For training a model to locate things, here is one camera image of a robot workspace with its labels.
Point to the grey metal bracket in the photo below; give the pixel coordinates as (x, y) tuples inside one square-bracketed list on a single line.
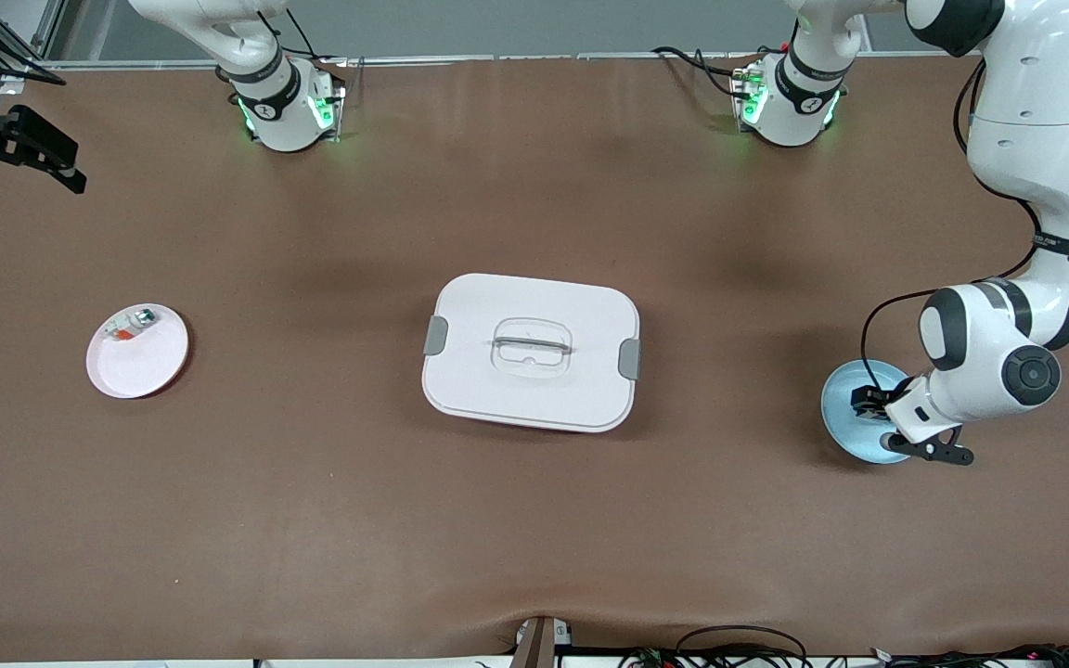
[(539, 642)]

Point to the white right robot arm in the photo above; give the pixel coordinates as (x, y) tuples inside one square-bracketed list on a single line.
[(279, 116)]

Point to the brown table mat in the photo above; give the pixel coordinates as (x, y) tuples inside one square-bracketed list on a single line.
[(534, 520)]

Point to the light blue round plate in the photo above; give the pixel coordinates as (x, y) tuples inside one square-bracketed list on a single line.
[(843, 431)]

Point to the green push button switch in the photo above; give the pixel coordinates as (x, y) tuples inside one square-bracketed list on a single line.
[(131, 325)]

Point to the aluminium frame post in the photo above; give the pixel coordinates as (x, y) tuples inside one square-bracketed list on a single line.
[(47, 28)]

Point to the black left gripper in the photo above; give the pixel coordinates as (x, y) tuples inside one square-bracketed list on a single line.
[(871, 401)]

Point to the pink round plate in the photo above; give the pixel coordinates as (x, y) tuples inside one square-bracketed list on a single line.
[(140, 366)]

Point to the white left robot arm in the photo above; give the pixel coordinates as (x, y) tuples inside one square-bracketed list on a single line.
[(1036, 139)]

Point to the white lidded plastic box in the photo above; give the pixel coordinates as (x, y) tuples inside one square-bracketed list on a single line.
[(534, 390)]

